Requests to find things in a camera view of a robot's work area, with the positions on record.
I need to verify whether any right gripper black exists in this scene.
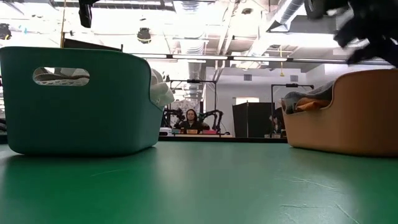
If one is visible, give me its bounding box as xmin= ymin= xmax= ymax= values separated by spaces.
xmin=334 ymin=0 xmax=398 ymax=68

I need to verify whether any plain white towel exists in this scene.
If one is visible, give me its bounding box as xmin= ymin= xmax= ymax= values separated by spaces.
xmin=58 ymin=67 xmax=90 ymax=78
xmin=150 ymin=68 xmax=175 ymax=110

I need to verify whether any dark grey waffle towel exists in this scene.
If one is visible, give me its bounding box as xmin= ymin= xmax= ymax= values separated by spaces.
xmin=282 ymin=80 xmax=336 ymax=115

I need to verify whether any orange towel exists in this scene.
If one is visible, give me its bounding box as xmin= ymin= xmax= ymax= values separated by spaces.
xmin=294 ymin=97 xmax=331 ymax=113

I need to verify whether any orange plastic basket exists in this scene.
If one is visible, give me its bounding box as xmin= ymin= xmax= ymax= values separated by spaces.
xmin=281 ymin=68 xmax=398 ymax=158

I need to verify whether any teal plastic basket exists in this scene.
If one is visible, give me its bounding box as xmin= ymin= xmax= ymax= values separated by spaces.
xmin=0 ymin=46 xmax=165 ymax=157

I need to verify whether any black standing panel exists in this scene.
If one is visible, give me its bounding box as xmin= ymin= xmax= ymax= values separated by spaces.
xmin=62 ymin=37 xmax=123 ymax=52

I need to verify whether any black ceiling spotlight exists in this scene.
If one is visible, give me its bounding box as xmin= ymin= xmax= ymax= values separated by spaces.
xmin=137 ymin=27 xmax=152 ymax=44
xmin=0 ymin=23 xmax=12 ymax=40

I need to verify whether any yellow hanging pendant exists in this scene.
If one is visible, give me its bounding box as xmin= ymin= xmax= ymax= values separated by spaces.
xmin=279 ymin=46 xmax=285 ymax=78

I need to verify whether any person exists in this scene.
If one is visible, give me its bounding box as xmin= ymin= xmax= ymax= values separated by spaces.
xmin=269 ymin=107 xmax=285 ymax=138
xmin=175 ymin=108 xmax=211 ymax=134

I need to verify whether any black partition panel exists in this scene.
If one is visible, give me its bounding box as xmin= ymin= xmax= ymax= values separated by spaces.
xmin=232 ymin=101 xmax=275 ymax=138

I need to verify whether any white patterned sheet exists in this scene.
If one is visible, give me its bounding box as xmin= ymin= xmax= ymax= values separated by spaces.
xmin=174 ymin=98 xmax=200 ymax=110

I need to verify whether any wooden background table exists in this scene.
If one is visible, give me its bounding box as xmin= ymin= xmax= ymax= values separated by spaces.
xmin=159 ymin=133 xmax=234 ymax=138

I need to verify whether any green table mat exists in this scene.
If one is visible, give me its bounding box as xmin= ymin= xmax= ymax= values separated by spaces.
xmin=0 ymin=141 xmax=398 ymax=224

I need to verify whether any yellow cable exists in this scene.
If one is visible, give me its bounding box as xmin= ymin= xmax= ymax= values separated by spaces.
xmin=60 ymin=0 xmax=68 ymax=48

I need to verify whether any black background frame stand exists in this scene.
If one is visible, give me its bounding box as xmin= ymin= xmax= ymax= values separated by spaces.
xmin=169 ymin=79 xmax=218 ymax=125
xmin=270 ymin=83 xmax=315 ymax=108

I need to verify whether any black table frame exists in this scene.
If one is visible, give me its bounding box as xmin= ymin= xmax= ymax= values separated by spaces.
xmin=0 ymin=133 xmax=289 ymax=144

